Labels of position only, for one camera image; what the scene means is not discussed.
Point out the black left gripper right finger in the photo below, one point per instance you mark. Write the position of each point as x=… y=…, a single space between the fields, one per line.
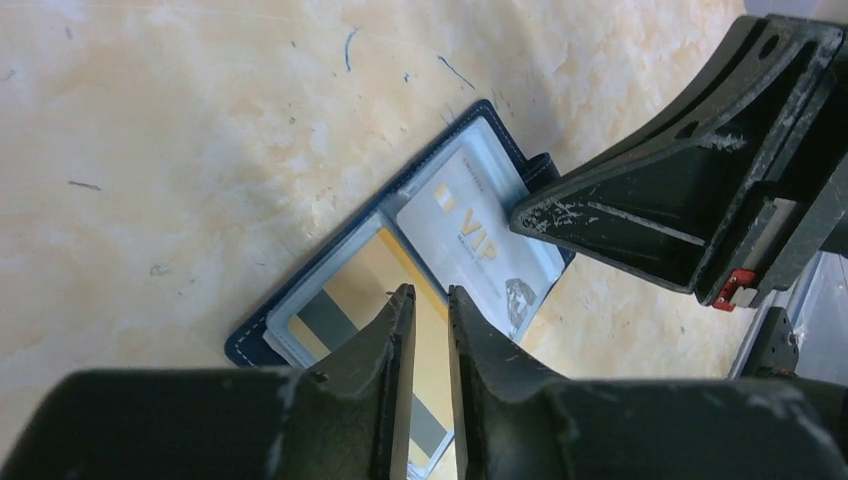
x=505 y=425

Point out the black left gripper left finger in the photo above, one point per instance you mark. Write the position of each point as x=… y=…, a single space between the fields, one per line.
x=351 y=415

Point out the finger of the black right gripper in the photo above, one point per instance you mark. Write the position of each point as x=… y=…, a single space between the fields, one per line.
x=729 y=191

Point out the gold card with stripe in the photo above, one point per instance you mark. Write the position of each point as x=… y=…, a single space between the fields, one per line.
x=353 y=292

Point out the navy blue card holder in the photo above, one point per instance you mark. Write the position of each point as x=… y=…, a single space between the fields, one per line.
x=251 y=344

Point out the white card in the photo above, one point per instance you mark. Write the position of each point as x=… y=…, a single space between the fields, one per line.
x=458 y=225

